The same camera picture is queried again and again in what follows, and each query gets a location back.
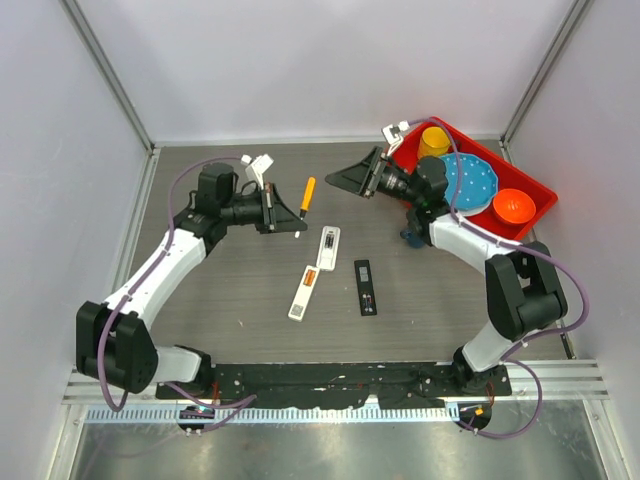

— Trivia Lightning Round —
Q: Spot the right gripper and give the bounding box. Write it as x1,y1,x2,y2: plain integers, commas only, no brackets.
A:
325,147,421,207

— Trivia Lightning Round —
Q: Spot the red plastic tray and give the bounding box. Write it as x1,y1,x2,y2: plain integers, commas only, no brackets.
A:
391,117,558,240

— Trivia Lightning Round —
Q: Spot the white remote with orange batteries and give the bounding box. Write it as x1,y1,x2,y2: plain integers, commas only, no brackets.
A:
288,265,320,322

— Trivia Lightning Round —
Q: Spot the purple cable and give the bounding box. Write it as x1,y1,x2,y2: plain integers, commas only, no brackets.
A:
97,157,264,434
407,117,591,441

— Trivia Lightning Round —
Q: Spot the orange handle screwdriver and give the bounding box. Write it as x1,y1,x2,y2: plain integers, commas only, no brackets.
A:
299,176,316,219

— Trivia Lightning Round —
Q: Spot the white grey plate underneath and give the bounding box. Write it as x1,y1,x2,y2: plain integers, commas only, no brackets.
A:
454,203,486,217

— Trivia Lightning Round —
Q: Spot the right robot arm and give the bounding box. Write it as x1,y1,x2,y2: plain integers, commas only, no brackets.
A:
325,147,568,395

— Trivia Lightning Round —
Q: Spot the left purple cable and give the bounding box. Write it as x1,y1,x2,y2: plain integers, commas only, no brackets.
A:
97,157,264,434

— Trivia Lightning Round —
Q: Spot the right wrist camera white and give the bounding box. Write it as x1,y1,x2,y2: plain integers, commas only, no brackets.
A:
381,120,411,156

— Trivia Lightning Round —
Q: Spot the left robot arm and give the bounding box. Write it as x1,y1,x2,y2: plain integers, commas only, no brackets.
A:
76,154,307,399

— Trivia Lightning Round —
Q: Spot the black remote control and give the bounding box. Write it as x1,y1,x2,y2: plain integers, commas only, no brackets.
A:
354,259,377,316

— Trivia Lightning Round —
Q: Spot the dark blue mug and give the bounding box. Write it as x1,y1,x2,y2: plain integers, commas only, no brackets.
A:
400,228,426,249

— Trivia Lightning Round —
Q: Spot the orange bowl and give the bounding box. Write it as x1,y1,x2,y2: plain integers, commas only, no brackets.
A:
492,188,537,225

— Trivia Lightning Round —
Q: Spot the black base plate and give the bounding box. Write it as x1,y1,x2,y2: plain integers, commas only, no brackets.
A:
156,362,512,410

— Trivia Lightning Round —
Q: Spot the yellow cup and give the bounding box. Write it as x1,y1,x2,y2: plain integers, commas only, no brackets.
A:
417,126,451,159

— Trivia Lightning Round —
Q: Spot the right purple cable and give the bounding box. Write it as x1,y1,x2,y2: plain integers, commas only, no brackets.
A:
407,117,591,441

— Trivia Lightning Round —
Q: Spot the blue polka dot plate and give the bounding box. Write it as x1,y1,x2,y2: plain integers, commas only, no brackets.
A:
440,153,499,208

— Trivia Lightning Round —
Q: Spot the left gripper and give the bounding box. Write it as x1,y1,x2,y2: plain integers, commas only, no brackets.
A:
221,182,306,234

